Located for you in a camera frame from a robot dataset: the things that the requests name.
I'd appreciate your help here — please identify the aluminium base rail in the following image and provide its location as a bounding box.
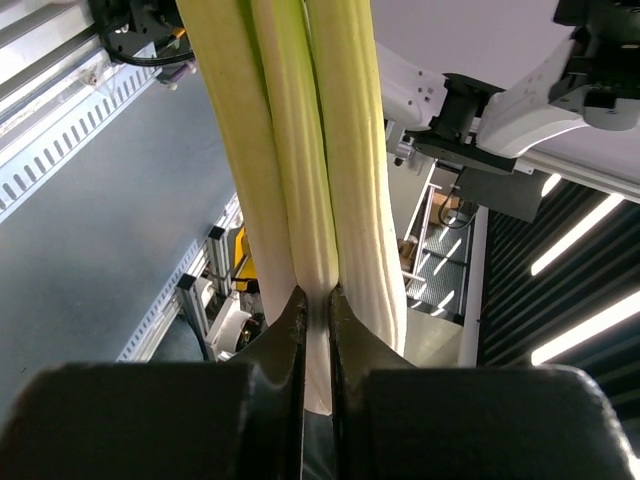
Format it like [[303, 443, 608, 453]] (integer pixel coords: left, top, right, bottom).
[[1, 1, 120, 147]]

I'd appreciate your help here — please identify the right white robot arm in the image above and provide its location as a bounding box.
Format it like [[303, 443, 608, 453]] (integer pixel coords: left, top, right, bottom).
[[376, 39, 586, 158]]

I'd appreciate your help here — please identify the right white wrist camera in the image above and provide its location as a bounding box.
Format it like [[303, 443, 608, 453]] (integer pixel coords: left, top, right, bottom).
[[549, 1, 639, 131]]

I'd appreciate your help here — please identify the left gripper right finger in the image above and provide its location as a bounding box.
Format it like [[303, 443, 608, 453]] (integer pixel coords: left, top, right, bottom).
[[329, 289, 633, 479]]

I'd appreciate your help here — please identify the slotted cable duct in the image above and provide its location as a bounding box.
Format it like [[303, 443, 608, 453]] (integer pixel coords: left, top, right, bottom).
[[1, 66, 158, 220]]

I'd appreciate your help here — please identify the green celery stalk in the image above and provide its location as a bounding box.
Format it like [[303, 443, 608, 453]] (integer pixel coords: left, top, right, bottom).
[[178, 1, 407, 415]]

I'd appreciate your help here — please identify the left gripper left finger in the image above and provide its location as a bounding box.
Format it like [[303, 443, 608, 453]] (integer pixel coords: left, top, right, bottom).
[[1, 289, 307, 479]]

